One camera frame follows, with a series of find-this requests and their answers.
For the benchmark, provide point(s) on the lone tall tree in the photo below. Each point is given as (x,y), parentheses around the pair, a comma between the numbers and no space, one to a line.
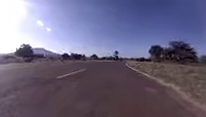
(116,54)

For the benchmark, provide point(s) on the distant row of trees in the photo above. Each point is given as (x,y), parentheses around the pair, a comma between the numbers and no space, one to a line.
(76,56)

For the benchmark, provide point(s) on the group of dark trees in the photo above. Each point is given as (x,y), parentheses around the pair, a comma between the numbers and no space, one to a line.
(179,51)

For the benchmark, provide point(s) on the white building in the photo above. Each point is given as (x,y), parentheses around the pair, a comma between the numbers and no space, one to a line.
(41,52)

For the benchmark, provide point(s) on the dark round tree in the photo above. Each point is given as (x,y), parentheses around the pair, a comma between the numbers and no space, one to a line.
(24,51)

